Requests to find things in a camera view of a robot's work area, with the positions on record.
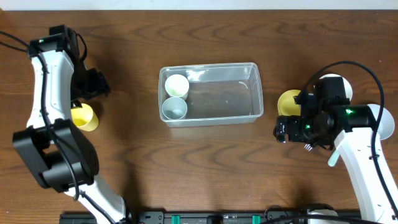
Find yellow plastic bowl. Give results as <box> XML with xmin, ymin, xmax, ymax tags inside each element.
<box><xmin>277</xmin><ymin>90</ymin><xmax>301</xmax><ymax>116</ymax></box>

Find yellow plastic cup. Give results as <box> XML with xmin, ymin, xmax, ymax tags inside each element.
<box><xmin>71</xmin><ymin>103</ymin><xmax>99</xmax><ymax>131</ymax></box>

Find grey plastic cup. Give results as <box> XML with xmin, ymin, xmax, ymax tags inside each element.
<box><xmin>161</xmin><ymin>97</ymin><xmax>188</xmax><ymax>119</ymax></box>

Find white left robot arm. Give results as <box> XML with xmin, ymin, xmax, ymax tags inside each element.
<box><xmin>12</xmin><ymin>29</ymin><xmax>131</xmax><ymax>223</ymax></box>

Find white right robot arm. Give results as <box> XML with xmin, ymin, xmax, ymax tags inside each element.
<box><xmin>274</xmin><ymin>103</ymin><xmax>397</xmax><ymax>223</ymax></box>

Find clear plastic container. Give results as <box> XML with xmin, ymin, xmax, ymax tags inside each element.
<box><xmin>158</xmin><ymin>62</ymin><xmax>264</xmax><ymax>128</ymax></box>

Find white plastic fork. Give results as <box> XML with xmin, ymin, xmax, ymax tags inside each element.
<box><xmin>304</xmin><ymin>144</ymin><xmax>312</xmax><ymax>151</ymax></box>

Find mint green plastic spoon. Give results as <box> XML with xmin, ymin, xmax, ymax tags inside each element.
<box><xmin>328</xmin><ymin>149</ymin><xmax>340</xmax><ymax>167</ymax></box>

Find white plastic bowl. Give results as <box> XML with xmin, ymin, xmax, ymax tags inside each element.
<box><xmin>320</xmin><ymin>73</ymin><xmax>353</xmax><ymax>101</ymax></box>
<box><xmin>368</xmin><ymin>104</ymin><xmax>395</xmax><ymax>140</ymax></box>

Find white plastic cup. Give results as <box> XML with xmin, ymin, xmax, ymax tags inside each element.
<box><xmin>165</xmin><ymin>74</ymin><xmax>190</xmax><ymax>100</ymax></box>

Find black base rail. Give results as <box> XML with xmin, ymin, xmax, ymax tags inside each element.
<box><xmin>58</xmin><ymin>210</ymin><xmax>363</xmax><ymax>224</ymax></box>

